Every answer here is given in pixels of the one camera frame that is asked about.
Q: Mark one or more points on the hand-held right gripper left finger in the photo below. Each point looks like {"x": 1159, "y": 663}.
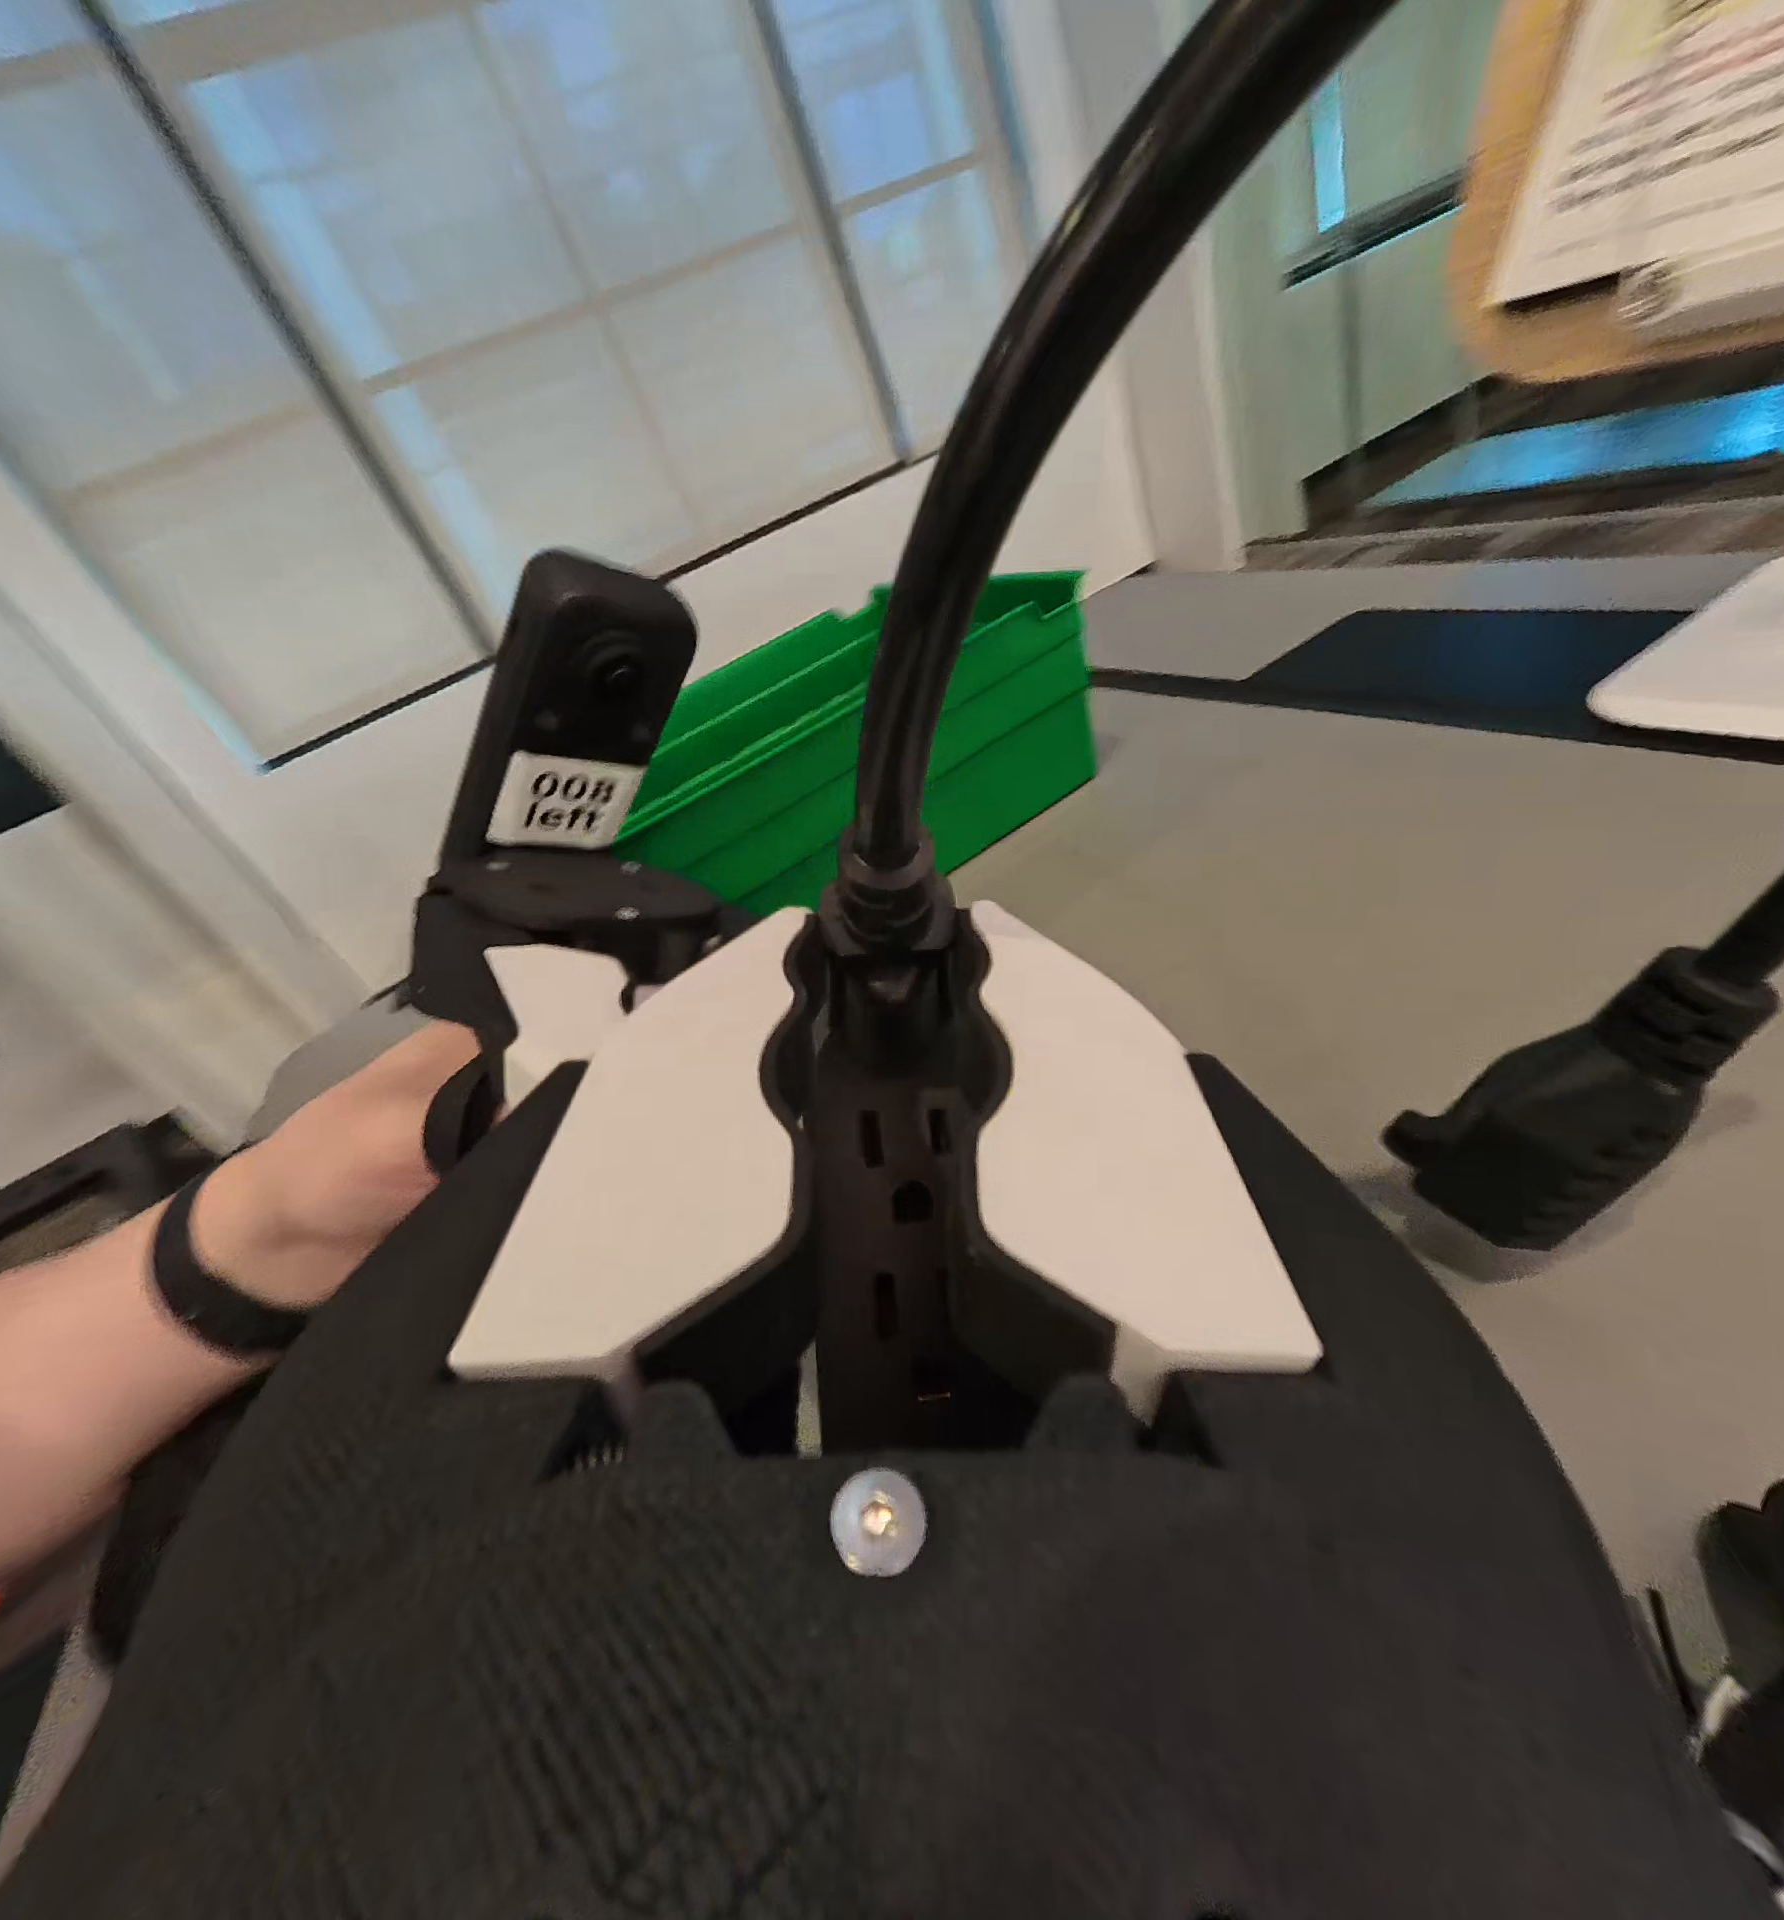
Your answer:
{"x": 652, "y": 1200}

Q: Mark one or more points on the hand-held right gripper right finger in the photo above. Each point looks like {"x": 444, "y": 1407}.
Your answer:
{"x": 1133, "y": 1184}

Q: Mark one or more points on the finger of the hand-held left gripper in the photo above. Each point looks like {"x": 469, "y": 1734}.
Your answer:
{"x": 561, "y": 1019}

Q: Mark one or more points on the black power strip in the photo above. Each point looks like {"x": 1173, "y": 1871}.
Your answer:
{"x": 939, "y": 1260}

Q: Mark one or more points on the person's left forearm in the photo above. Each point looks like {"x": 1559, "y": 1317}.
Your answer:
{"x": 37, "y": 1424}

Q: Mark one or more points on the person's left hand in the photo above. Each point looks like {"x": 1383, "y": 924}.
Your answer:
{"x": 337, "y": 1170}

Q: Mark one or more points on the green plastic bin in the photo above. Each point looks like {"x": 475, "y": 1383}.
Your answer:
{"x": 743, "y": 764}

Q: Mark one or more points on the black wristband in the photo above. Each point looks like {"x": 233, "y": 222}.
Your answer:
{"x": 179, "y": 1274}

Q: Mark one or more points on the large window with blind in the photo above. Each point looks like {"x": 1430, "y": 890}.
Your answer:
{"x": 383, "y": 300}

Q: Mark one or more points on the tall glass window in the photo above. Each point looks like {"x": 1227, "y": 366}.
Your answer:
{"x": 1402, "y": 150}

